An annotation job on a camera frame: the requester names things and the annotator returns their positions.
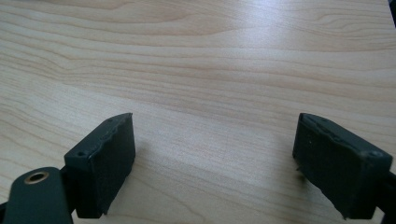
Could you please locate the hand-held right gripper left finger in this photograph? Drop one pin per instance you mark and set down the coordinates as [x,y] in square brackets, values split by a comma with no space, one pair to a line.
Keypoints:
[102,168]

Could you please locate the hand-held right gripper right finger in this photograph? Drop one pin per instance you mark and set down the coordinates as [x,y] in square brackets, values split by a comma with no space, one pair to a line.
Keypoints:
[336,168]

